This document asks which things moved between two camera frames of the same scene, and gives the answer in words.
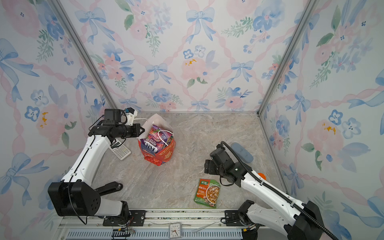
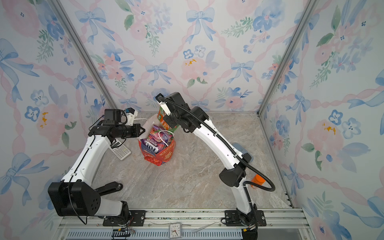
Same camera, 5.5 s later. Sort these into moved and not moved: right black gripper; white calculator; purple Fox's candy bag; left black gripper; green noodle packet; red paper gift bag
Moved: right black gripper; green noodle packet
Not moved: purple Fox's candy bag; white calculator; red paper gift bag; left black gripper
